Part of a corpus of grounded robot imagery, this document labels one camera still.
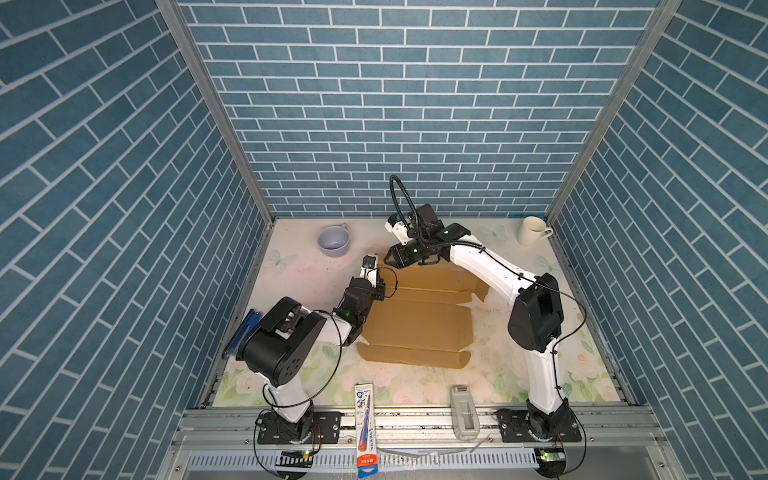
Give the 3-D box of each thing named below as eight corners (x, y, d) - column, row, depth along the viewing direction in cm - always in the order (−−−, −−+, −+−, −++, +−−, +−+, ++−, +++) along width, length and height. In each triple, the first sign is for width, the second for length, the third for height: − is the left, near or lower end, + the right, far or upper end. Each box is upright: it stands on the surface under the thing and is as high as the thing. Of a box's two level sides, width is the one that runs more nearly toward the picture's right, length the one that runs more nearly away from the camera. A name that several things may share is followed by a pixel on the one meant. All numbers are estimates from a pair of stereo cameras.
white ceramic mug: (519, 246, 113) (526, 232, 107) (514, 230, 118) (520, 216, 112) (546, 246, 113) (554, 232, 107) (539, 231, 118) (547, 216, 112)
